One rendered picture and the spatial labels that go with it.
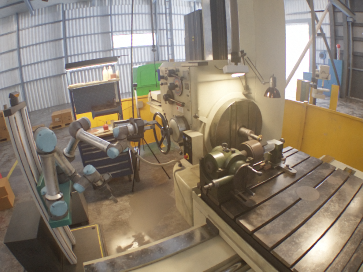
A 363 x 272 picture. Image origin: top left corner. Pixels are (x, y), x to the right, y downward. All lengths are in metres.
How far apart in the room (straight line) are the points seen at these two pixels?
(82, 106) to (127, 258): 2.66
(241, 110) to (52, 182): 1.47
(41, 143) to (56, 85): 13.70
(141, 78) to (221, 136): 4.18
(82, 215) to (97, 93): 1.94
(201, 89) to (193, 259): 1.23
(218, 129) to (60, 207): 1.26
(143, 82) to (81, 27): 10.04
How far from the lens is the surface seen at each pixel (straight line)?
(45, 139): 1.14
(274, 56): 2.17
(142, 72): 5.58
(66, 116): 8.04
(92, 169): 1.33
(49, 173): 1.22
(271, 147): 1.73
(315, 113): 3.61
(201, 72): 1.56
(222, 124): 1.63
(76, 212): 2.79
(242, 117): 1.74
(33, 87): 15.15
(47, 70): 14.82
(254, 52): 1.96
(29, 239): 1.77
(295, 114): 3.82
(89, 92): 3.49
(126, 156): 3.29
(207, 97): 1.61
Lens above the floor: 1.90
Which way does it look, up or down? 21 degrees down
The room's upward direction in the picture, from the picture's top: 3 degrees counter-clockwise
